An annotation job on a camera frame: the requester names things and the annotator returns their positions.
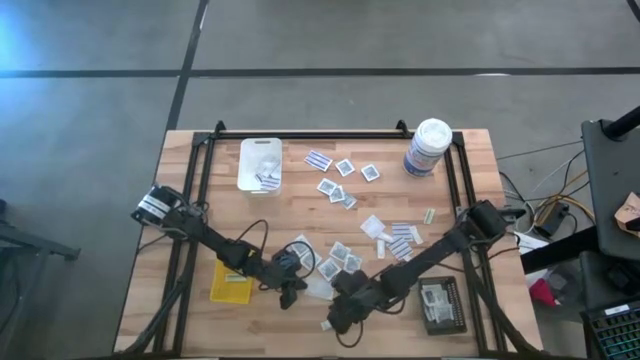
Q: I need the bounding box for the black stand base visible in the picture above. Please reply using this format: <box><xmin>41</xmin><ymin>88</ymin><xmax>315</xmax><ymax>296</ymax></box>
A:
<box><xmin>0</xmin><ymin>199</ymin><xmax>81</xmax><ymax>262</ymax></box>

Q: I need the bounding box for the white paper sheet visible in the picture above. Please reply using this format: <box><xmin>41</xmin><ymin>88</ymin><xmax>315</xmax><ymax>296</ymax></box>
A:
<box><xmin>514</xmin><ymin>230</ymin><xmax>551</xmax><ymax>255</ymax></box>

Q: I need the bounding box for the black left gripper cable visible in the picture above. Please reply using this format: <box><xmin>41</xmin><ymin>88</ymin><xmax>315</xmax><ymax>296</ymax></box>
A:
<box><xmin>234</xmin><ymin>218</ymin><xmax>318</xmax><ymax>281</ymax></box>

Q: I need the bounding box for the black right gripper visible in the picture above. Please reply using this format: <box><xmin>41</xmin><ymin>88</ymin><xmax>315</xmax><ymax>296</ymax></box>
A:
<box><xmin>327</xmin><ymin>269</ymin><xmax>391</xmax><ymax>335</ymax></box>

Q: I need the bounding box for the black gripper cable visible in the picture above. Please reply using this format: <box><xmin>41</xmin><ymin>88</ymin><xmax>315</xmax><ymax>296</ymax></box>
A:
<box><xmin>234</xmin><ymin>218</ymin><xmax>318</xmax><ymax>281</ymax></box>
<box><xmin>335</xmin><ymin>319</ymin><xmax>365</xmax><ymax>349</ymax></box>

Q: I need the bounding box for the yellow plastic basket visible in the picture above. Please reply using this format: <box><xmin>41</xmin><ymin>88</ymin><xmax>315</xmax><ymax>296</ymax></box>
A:
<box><xmin>209</xmin><ymin>247</ymin><xmax>258</xmax><ymax>305</ymax></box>

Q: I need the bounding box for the black pole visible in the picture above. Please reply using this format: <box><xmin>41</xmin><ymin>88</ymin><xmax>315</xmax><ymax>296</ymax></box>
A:
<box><xmin>602</xmin><ymin>104</ymin><xmax>640</xmax><ymax>141</ymax></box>

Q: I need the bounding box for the white plastic bin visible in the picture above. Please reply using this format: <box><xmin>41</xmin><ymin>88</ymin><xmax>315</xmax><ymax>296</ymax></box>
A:
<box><xmin>236</xmin><ymin>137</ymin><xmax>284</xmax><ymax>199</ymax></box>

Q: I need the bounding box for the red object on floor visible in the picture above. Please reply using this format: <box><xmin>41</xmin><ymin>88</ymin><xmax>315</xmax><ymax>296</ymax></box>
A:
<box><xmin>528</xmin><ymin>278</ymin><xmax>559</xmax><ymax>307</ymax></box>

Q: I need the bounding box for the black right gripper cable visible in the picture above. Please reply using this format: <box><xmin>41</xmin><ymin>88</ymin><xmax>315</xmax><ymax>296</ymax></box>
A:
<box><xmin>335</xmin><ymin>319</ymin><xmax>365</xmax><ymax>349</ymax></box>

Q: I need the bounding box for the black power adapter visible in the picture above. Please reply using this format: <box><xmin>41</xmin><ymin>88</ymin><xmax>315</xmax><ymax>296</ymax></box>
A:
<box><xmin>532</xmin><ymin>202</ymin><xmax>571</xmax><ymax>239</ymax></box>

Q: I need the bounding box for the brown cardboard piece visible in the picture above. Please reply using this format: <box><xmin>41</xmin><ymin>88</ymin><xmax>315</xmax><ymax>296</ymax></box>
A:
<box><xmin>613</xmin><ymin>192</ymin><xmax>640</xmax><ymax>239</ymax></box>

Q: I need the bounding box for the black side desk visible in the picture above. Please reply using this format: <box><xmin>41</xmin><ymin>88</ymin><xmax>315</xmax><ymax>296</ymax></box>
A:
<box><xmin>581</xmin><ymin>118</ymin><xmax>640</xmax><ymax>261</ymax></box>

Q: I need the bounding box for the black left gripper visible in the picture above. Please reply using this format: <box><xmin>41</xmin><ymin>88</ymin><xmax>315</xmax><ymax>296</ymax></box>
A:
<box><xmin>262</xmin><ymin>249</ymin><xmax>309</xmax><ymax>311</ymax></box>

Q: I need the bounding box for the black desk beam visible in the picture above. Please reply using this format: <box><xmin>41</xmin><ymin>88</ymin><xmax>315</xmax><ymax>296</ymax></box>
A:
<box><xmin>519</xmin><ymin>225</ymin><xmax>601</xmax><ymax>275</ymax></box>

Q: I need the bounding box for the backlit computer keyboard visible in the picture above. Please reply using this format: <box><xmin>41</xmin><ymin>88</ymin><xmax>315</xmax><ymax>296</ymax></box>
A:
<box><xmin>581</xmin><ymin>298</ymin><xmax>640</xmax><ymax>360</ymax></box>

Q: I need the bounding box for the white wipes canister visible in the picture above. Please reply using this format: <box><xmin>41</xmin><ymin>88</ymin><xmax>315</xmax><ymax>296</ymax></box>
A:
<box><xmin>402</xmin><ymin>117</ymin><xmax>454</xmax><ymax>179</ymax></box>

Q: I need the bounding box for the dark grey plastic tray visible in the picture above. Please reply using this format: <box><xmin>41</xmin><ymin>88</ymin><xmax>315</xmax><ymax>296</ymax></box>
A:
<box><xmin>418</xmin><ymin>275</ymin><xmax>469</xmax><ymax>337</ymax></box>

